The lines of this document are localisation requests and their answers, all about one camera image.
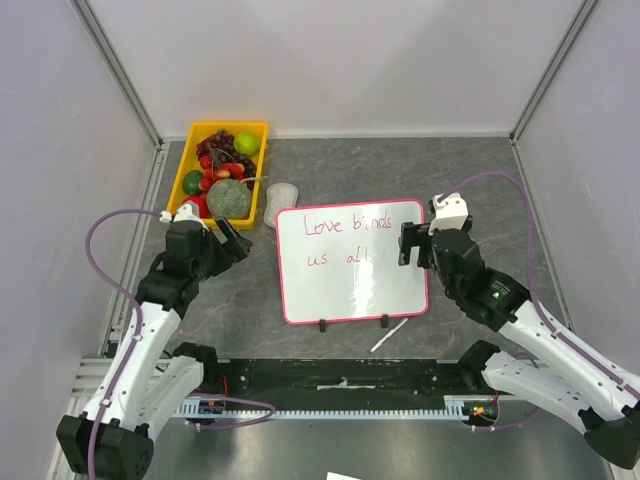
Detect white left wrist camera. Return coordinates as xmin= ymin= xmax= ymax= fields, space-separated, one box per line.
xmin=159 ymin=202 xmax=209 ymax=233

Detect light green apple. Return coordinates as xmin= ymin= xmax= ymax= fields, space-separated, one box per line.
xmin=233 ymin=131 xmax=261 ymax=157

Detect green netted melon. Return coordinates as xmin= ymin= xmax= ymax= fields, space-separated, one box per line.
xmin=206 ymin=179 xmax=252 ymax=219

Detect grey slotted cable duct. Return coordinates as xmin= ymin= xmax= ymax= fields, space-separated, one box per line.
xmin=172 ymin=397 xmax=497 ymax=421

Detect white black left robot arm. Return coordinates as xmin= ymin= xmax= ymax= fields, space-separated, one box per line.
xmin=56 ymin=207 xmax=252 ymax=479

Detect yellow plastic bin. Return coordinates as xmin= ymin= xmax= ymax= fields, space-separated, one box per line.
xmin=166 ymin=121 xmax=269 ymax=230

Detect white whiteboard eraser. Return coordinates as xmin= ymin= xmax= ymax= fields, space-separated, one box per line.
xmin=263 ymin=182 xmax=299 ymax=230

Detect pink framed whiteboard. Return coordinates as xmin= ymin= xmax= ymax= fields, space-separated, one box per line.
xmin=276 ymin=199 xmax=429 ymax=325

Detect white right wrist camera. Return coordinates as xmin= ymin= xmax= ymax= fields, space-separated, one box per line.
xmin=429 ymin=192 xmax=469 ymax=236

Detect dark green lime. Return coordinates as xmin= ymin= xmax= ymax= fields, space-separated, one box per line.
xmin=182 ymin=170 xmax=203 ymax=196

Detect white marker purple cap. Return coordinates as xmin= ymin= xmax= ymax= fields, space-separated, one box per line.
xmin=369 ymin=317 xmax=410 ymax=354

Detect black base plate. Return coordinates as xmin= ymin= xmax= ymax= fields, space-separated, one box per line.
xmin=191 ymin=359 xmax=495 ymax=412

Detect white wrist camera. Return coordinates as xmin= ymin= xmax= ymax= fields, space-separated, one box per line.
xmin=159 ymin=202 xmax=209 ymax=233
xmin=429 ymin=192 xmax=469 ymax=236

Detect dark red grape bunch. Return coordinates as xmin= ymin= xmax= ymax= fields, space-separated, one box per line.
xmin=196 ymin=129 xmax=236 ymax=161

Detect red tomato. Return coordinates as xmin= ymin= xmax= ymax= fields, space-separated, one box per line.
xmin=184 ymin=196 xmax=210 ymax=219

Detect white paper sheet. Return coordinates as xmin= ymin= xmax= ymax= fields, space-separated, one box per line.
xmin=325 ymin=472 xmax=363 ymax=480

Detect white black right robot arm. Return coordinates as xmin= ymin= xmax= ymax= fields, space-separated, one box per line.
xmin=399 ymin=222 xmax=639 ymax=470

